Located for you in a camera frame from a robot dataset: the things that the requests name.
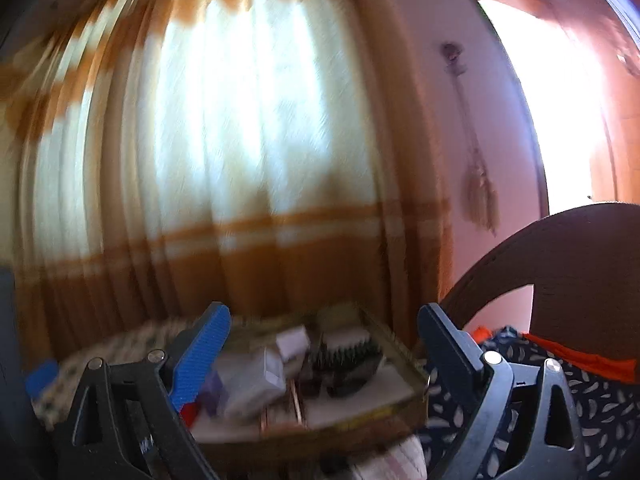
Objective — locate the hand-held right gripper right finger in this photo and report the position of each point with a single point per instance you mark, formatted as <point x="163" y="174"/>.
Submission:
<point x="450" y="355"/>

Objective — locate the orange cloth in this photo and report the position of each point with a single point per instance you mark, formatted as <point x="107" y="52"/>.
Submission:
<point x="575" y="355"/>

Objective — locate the clear plastic box green label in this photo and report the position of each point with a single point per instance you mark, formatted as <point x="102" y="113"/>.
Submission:
<point x="245" y="385"/>

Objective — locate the copper framed glass box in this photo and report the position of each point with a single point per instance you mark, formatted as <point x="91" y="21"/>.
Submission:
<point x="298" y="400"/>

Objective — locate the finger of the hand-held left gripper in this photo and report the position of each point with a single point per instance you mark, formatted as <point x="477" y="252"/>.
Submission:
<point x="42" y="377"/>

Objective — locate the ornate metal wall hook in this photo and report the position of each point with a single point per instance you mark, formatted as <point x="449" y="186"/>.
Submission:
<point x="452" y="55"/>

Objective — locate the dark blue feather-print cloth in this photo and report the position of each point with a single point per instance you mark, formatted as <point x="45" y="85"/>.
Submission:
<point x="600" y="410"/>

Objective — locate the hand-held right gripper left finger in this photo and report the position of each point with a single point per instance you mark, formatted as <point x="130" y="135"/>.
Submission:
<point x="200" y="355"/>

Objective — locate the wooden chair back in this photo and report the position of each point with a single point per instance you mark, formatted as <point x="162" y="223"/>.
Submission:
<point x="590" y="260"/>

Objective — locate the plaid tablecloth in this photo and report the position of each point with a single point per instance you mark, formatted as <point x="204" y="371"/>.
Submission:
<point x="125" y="335"/>

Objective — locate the gold rectangular tin box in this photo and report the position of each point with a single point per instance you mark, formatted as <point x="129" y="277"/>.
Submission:
<point x="300" y="445"/>

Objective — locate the cream and orange curtain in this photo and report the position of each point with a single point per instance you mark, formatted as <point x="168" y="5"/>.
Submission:
<point x="250" y="135"/>

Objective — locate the white paper liner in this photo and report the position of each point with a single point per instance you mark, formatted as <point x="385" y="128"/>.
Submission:
<point x="380" y="385"/>

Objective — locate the black bristle brush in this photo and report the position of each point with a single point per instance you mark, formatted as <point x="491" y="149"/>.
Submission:
<point x="345" y="360"/>

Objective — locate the red building block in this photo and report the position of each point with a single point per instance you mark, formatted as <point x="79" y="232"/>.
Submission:
<point x="189" y="414"/>

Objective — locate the small white cardboard box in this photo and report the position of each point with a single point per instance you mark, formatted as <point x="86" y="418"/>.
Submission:
<point x="292" y="342"/>

